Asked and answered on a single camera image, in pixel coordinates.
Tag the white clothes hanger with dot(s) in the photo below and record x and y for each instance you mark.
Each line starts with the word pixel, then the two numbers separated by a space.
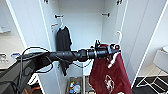
pixel 119 38
pixel 61 24

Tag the red jacket with white sleeves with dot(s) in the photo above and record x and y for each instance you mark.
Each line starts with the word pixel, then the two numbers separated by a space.
pixel 110 76

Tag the white wardrobe door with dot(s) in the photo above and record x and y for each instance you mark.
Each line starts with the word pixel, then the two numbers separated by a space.
pixel 30 26
pixel 143 36

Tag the white wardrobe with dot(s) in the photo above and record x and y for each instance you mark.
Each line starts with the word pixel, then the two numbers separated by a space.
pixel 83 30

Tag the black t-shirt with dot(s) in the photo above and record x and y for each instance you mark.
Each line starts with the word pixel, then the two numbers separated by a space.
pixel 64 41

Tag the white jug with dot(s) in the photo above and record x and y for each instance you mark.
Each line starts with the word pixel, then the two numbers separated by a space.
pixel 77 88

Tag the blue bottle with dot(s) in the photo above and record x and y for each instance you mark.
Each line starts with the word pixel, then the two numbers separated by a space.
pixel 71 88

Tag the white drying rack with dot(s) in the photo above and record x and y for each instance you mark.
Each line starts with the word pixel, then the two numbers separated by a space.
pixel 153 83

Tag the orange and white sticker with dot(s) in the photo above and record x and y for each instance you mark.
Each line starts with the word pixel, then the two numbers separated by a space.
pixel 54 25

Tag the black hanging bracket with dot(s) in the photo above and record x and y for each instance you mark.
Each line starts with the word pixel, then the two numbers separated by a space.
pixel 105 14
pixel 59 16

